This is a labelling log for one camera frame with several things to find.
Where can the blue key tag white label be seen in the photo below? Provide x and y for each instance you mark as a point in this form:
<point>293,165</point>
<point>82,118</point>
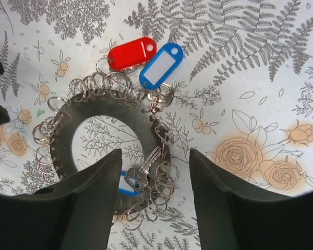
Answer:
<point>161,66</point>

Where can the blue key tag with key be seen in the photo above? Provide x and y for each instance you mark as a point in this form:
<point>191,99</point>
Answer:
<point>137,177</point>

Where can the silver disc keyring organiser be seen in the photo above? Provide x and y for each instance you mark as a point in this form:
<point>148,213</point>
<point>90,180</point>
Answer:
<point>113,97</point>

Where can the floral patterned table mat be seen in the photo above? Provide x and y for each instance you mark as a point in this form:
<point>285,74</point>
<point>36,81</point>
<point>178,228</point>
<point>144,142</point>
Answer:
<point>243,94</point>

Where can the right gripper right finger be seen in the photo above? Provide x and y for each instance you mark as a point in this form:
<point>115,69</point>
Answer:
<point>235,214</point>

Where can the red key tag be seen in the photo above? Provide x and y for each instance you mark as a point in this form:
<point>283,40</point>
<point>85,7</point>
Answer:
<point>133,53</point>

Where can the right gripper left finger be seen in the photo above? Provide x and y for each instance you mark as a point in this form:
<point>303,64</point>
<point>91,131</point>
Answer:
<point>75,213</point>

